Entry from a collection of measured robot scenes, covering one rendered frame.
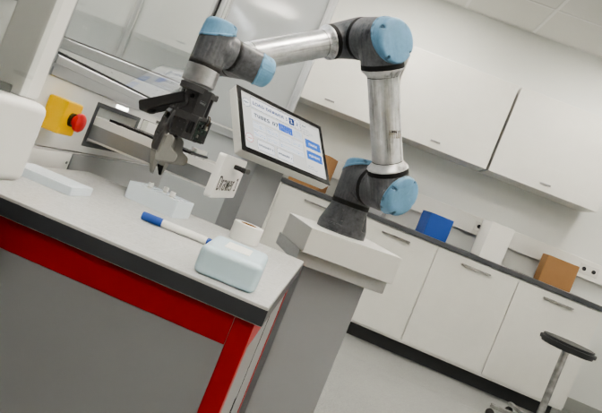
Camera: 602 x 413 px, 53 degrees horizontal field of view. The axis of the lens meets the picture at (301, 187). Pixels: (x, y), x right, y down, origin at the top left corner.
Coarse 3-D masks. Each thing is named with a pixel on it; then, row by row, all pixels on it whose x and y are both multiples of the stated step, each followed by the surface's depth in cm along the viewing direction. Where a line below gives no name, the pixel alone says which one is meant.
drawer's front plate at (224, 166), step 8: (224, 160) 142; (232, 160) 151; (240, 160) 160; (216, 168) 142; (224, 168) 146; (232, 168) 154; (216, 176) 142; (224, 176) 149; (232, 176) 158; (240, 176) 169; (208, 184) 142; (216, 184) 144; (208, 192) 142; (216, 192) 147; (224, 192) 156; (232, 192) 166
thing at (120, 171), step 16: (32, 160) 127; (48, 160) 133; (64, 160) 140; (80, 160) 148; (96, 160) 156; (112, 160) 166; (128, 160) 180; (112, 176) 171; (128, 176) 183; (144, 176) 196; (160, 176) 212
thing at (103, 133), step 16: (96, 128) 146; (112, 128) 146; (112, 144) 146; (128, 144) 146; (144, 144) 146; (144, 160) 145; (192, 160) 145; (208, 160) 169; (192, 176) 144; (208, 176) 144
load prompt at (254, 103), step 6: (252, 102) 247; (258, 102) 250; (258, 108) 249; (264, 108) 252; (270, 108) 255; (270, 114) 253; (276, 114) 257; (282, 114) 260; (282, 120) 258; (288, 120) 262; (294, 120) 265; (294, 126) 263
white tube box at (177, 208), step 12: (132, 192) 131; (144, 192) 130; (156, 192) 130; (144, 204) 130; (156, 204) 129; (168, 204) 129; (180, 204) 130; (192, 204) 135; (168, 216) 128; (180, 216) 132
